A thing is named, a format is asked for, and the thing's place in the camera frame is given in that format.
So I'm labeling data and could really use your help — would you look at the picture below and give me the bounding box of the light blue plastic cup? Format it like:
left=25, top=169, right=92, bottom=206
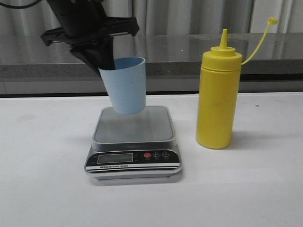
left=99, top=57, right=146, bottom=115

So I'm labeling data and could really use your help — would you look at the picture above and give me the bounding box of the silver electronic kitchen scale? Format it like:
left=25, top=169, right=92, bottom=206
left=84, top=105, right=183, bottom=180

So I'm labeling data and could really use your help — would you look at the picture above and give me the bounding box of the grey curtain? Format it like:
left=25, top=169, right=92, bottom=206
left=0, top=0, right=303, bottom=36

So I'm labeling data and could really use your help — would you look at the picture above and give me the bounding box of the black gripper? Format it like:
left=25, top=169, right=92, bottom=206
left=41, top=0, right=139, bottom=76

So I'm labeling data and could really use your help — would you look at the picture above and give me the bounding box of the grey stone counter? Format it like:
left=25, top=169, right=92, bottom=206
left=0, top=33, right=303, bottom=97

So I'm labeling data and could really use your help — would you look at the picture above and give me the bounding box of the yellow squeeze bottle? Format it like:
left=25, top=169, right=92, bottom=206
left=196, top=17, right=278, bottom=149

